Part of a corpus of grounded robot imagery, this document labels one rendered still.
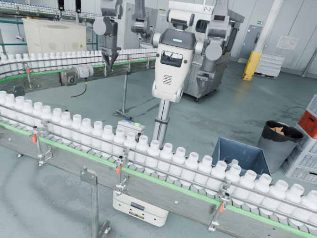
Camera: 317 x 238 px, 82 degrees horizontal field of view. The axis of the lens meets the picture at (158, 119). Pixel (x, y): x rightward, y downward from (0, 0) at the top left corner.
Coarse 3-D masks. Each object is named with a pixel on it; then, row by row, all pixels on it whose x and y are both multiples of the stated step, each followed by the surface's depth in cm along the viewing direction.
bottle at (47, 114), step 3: (42, 108) 91; (45, 108) 94; (48, 108) 92; (42, 111) 92; (45, 111) 92; (48, 111) 93; (42, 114) 93; (45, 114) 93; (48, 114) 93; (51, 114) 95; (42, 117) 93; (45, 117) 93; (48, 117) 93; (51, 117) 94; (51, 120) 95; (48, 126) 95; (51, 126) 96; (48, 129) 96; (51, 129) 97; (51, 135) 98
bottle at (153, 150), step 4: (152, 140) 83; (156, 140) 83; (152, 144) 81; (156, 144) 80; (148, 148) 84; (152, 148) 81; (156, 148) 81; (148, 152) 82; (152, 152) 82; (156, 152) 82; (156, 156) 82; (148, 160) 84; (152, 160) 83; (156, 160) 84; (148, 164) 85; (152, 164) 84; (156, 164) 85; (156, 168) 87; (148, 172) 87; (152, 172) 87
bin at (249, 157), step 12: (216, 144) 140; (228, 144) 137; (240, 144) 135; (216, 156) 125; (228, 156) 142; (240, 156) 139; (252, 156) 136; (264, 156) 124; (252, 168) 138; (264, 168) 118
